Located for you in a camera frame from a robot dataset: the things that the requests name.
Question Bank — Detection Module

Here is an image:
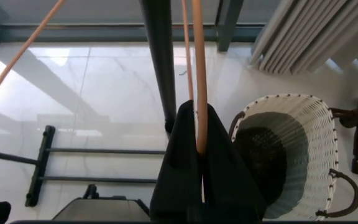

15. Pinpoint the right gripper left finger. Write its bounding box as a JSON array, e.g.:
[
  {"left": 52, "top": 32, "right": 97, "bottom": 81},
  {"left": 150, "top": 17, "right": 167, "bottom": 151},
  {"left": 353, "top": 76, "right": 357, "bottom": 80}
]
[{"left": 149, "top": 99, "right": 204, "bottom": 222}]

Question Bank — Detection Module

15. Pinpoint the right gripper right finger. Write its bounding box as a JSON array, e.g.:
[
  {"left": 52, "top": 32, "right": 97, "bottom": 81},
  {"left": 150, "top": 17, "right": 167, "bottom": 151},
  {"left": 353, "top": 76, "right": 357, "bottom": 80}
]
[{"left": 203, "top": 103, "right": 267, "bottom": 222}]

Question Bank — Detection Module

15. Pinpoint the window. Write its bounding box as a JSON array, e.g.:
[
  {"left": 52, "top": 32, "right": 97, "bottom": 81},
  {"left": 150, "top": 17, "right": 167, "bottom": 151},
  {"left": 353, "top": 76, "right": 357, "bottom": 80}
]
[{"left": 0, "top": 0, "right": 267, "bottom": 52}]

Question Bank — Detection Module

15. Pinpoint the white laundry basket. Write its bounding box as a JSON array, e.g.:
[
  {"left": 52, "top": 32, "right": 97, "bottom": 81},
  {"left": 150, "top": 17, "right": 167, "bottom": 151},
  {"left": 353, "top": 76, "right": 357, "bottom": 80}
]
[{"left": 227, "top": 93, "right": 358, "bottom": 222}]

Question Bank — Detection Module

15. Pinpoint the black clothes rack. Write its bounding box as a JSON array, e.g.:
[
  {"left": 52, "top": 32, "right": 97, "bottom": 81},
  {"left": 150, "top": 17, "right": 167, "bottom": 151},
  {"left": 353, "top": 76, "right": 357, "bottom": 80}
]
[{"left": 0, "top": 0, "right": 178, "bottom": 208}]

